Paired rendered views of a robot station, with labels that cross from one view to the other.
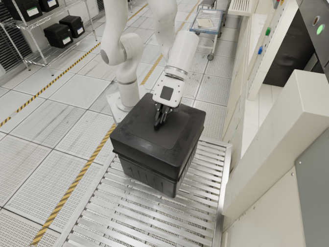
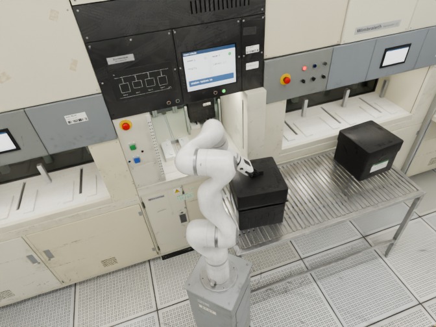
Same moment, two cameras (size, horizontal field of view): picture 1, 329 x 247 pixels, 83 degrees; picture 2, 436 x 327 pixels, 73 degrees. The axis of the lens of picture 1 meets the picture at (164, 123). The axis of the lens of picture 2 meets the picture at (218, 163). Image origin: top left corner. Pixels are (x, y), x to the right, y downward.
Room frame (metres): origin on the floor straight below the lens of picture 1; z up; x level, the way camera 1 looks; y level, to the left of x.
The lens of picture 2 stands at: (1.32, 0.90, 2.21)
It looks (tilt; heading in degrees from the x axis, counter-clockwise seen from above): 41 degrees down; 236
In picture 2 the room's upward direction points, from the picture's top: 5 degrees counter-clockwise
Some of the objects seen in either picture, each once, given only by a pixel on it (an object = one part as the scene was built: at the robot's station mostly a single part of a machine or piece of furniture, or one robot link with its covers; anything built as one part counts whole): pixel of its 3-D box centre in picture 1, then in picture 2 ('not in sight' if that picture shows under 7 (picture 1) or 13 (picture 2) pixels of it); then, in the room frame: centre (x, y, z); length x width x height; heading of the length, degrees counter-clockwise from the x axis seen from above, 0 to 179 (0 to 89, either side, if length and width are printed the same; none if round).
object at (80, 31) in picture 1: (72, 26); not in sight; (3.28, 1.54, 0.31); 0.30 x 0.28 x 0.26; 165
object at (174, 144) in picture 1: (160, 129); (255, 180); (0.48, 0.02, 1.02); 0.29 x 0.29 x 0.13; 63
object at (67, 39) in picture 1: (59, 36); not in sight; (2.94, 1.64, 0.31); 0.30 x 0.28 x 0.26; 157
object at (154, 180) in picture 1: (160, 152); (255, 200); (0.48, 0.02, 0.85); 0.28 x 0.28 x 0.17; 63
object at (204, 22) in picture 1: (204, 22); not in sight; (3.05, -0.62, 0.47); 0.31 x 0.23 x 0.02; 3
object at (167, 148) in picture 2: not in sight; (176, 148); (0.60, -0.71, 0.89); 0.22 x 0.21 x 0.04; 71
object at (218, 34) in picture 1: (206, 33); not in sight; (3.21, -0.70, 0.24); 0.97 x 0.52 x 0.48; 164
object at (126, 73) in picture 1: (128, 57); (207, 240); (0.95, 0.20, 1.07); 0.19 x 0.12 x 0.24; 135
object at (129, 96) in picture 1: (129, 90); (217, 265); (0.92, 0.22, 0.85); 0.19 x 0.19 x 0.18
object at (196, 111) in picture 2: not in sight; (198, 100); (0.24, -0.93, 1.06); 0.24 x 0.20 x 0.32; 161
